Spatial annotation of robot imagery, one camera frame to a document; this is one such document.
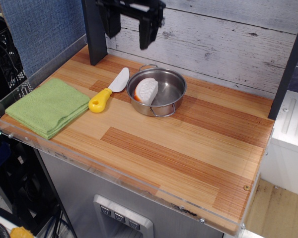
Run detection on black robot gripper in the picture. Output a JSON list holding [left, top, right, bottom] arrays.
[[95, 0, 166, 50]]

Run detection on white toy sushi piece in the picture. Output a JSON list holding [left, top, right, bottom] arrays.
[[134, 78, 158, 105]]

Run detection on round metal pot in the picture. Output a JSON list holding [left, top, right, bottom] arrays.
[[126, 67, 187, 117]]

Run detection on blue fabric partition panel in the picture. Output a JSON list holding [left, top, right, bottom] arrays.
[[0, 0, 86, 77]]

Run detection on folded green cloth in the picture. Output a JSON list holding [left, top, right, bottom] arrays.
[[5, 78, 89, 140]]

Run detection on black plastic crate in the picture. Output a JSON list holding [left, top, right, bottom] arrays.
[[0, 28, 32, 98]]

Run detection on clear acrylic table guard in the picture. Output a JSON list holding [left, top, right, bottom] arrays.
[[0, 34, 274, 236]]

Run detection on stainless toy fridge cabinet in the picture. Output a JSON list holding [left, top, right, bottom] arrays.
[[40, 152, 223, 238]]

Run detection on silver dispenser button panel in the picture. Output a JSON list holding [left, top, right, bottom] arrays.
[[93, 194, 154, 238]]

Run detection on white aluminium side block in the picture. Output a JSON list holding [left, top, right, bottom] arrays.
[[260, 91, 298, 194]]

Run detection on yellow object at bottom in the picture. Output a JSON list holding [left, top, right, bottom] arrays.
[[9, 227, 34, 238]]

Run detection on dark left vertical post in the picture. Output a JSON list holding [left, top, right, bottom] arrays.
[[81, 0, 108, 65]]

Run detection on dark vertical post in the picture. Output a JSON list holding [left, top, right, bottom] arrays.
[[267, 0, 298, 120], [81, 0, 108, 65]]

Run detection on yellow handled toy knife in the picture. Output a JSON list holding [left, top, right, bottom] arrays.
[[88, 67, 130, 113]]

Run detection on dark right vertical post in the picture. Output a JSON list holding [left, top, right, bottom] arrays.
[[267, 0, 298, 120]]

